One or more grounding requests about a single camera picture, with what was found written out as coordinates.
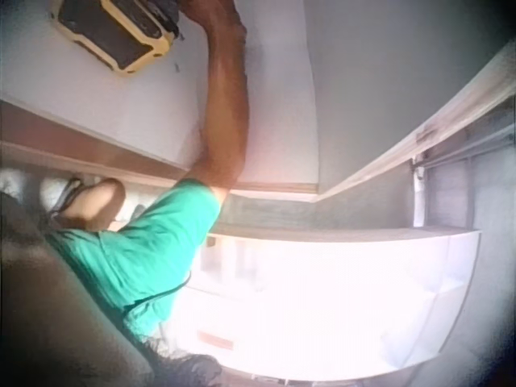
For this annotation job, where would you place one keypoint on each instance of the white window frame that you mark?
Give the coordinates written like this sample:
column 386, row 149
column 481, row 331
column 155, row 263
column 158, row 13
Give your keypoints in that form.
column 443, row 121

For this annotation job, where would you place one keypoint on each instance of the yellow and black tool case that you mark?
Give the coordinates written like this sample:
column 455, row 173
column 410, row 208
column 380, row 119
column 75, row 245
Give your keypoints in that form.
column 109, row 30

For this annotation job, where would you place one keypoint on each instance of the white shelf unit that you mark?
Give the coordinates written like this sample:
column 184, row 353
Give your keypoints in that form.
column 330, row 298

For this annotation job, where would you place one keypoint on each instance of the person's legs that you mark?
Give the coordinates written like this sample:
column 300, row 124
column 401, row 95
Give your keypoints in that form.
column 92, row 203

